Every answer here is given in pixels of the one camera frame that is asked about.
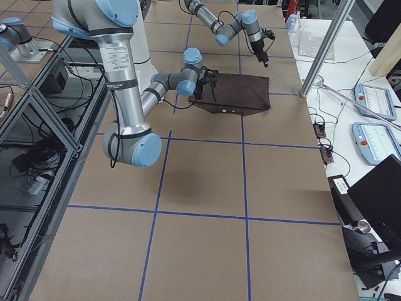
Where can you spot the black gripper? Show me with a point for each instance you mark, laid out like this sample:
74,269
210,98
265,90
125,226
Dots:
200,85
257,47

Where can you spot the dark brown t-shirt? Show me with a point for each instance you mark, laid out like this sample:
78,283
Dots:
236,94

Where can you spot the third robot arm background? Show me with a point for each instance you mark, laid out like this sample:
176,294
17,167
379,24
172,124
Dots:
16,40

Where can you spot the clear plastic tray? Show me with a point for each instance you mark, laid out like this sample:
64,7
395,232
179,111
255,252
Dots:
309,40

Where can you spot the orange black connector block upper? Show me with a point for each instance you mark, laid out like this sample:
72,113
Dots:
319,130

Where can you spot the orange black connector block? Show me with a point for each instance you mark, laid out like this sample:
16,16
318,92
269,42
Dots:
319,130
326,152

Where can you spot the orange black connector block lower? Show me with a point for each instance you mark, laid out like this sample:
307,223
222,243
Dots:
326,152

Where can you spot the upper teach pendant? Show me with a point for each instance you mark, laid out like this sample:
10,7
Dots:
376,99

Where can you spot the teach pendant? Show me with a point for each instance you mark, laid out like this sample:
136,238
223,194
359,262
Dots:
375,142
376,99

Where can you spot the wooden board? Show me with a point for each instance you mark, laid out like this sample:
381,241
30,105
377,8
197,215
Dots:
388,56

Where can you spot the lower teach pendant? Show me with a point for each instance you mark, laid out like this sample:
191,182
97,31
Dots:
375,142

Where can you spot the black box with white label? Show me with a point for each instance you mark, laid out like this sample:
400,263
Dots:
339,188

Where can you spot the black laptop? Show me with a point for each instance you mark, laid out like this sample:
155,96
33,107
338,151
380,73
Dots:
377,197

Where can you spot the metal cup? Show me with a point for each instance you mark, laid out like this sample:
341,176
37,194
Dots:
363,227

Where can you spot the aluminium frame post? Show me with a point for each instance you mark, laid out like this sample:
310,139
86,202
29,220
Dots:
330,37

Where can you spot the black camera stand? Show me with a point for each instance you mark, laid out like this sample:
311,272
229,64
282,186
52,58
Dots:
371,260

